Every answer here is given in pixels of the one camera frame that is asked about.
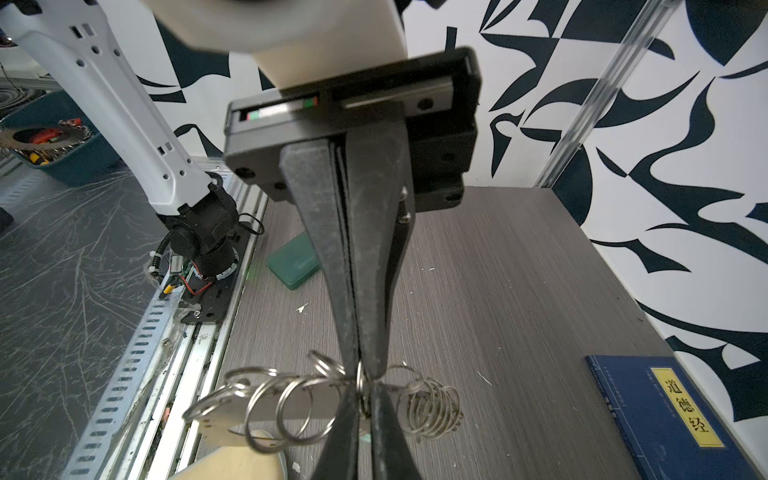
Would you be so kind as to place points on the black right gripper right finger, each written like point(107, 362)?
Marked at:
point(391, 456)

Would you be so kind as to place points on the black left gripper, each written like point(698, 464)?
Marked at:
point(433, 99)

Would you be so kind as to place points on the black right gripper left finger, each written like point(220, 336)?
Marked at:
point(339, 458)

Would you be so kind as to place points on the silver keyring cluster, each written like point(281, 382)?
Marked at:
point(426, 408)

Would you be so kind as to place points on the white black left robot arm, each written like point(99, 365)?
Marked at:
point(73, 41)

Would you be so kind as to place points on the green translucent plastic case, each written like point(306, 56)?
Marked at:
point(295, 262)

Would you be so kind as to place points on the beige glasses case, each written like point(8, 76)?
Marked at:
point(236, 463)

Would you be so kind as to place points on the blue book yellow label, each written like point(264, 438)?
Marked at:
point(668, 428)

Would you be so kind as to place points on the white slotted cable duct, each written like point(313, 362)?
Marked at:
point(109, 419)

